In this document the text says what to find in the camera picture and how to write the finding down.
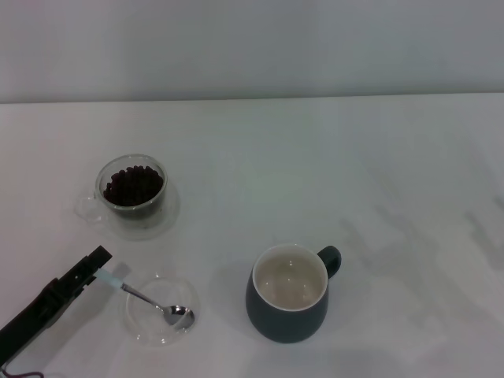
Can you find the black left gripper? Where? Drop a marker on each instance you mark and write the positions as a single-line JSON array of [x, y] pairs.
[[27, 311]]

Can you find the dark teal ceramic mug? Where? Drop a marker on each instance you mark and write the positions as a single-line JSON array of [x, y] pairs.
[[275, 325]]

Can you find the pile of coffee beans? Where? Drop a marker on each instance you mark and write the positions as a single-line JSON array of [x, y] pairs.
[[132, 187]]

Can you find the small clear glass dish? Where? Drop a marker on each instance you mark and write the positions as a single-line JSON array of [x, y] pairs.
[[138, 328]]

